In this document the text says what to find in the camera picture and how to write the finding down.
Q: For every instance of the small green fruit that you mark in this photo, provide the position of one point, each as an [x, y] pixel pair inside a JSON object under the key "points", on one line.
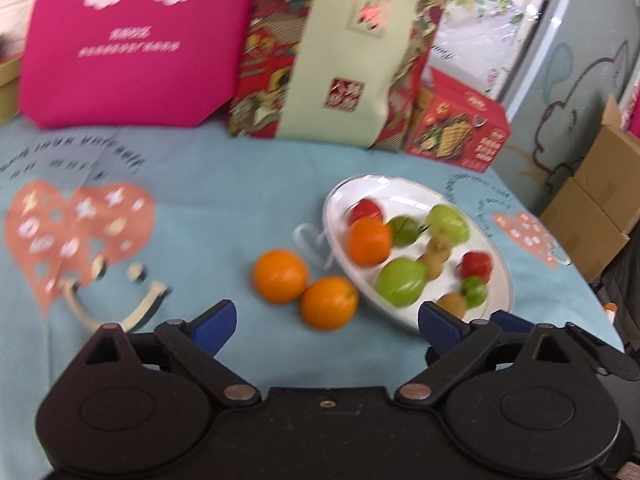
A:
{"points": [[474, 291], [404, 230]]}

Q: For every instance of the white floral panel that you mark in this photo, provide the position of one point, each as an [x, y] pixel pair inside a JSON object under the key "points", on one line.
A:
{"points": [[480, 20]]}

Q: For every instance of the white plate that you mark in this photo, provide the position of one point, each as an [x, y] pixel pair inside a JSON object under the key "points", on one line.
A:
{"points": [[400, 195]]}

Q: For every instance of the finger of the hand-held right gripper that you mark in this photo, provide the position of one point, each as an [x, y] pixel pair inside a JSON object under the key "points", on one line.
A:
{"points": [[607, 355]]}

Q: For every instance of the large green jujube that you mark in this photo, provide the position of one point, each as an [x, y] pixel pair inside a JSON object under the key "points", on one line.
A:
{"points": [[448, 224], [401, 281]]}

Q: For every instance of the pink tote bag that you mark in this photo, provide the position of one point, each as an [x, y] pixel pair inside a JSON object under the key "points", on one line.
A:
{"points": [[135, 80]]}

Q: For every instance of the blue printed tablecloth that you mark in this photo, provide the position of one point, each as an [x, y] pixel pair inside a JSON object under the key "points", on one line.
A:
{"points": [[225, 200]]}

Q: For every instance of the red wax apple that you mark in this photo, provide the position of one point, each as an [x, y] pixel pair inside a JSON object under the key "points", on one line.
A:
{"points": [[477, 263], [364, 210]]}

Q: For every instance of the small orange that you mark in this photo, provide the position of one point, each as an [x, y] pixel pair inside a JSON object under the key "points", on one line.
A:
{"points": [[280, 276], [329, 303]]}

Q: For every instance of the brown longan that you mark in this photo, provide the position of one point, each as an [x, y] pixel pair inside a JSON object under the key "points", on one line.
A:
{"points": [[431, 264], [440, 246], [452, 304]]}

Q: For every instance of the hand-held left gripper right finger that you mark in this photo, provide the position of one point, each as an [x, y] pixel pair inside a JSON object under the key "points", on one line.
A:
{"points": [[442, 324]]}

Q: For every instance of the large orange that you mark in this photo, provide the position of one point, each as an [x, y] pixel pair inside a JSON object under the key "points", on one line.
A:
{"points": [[369, 241]]}

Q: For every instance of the red cracker box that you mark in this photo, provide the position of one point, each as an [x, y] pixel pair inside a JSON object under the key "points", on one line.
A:
{"points": [[460, 130]]}

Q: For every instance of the cardboard box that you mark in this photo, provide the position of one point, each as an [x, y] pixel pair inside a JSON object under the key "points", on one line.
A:
{"points": [[612, 180], [585, 230]]}

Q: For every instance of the light green box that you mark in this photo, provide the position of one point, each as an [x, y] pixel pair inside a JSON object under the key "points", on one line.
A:
{"points": [[7, 90]]}

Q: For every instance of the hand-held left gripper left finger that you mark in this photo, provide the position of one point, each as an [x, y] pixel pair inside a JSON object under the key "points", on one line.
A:
{"points": [[217, 325]]}

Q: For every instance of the red and green gift bag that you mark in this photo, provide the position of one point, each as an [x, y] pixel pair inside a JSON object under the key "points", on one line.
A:
{"points": [[340, 60]]}

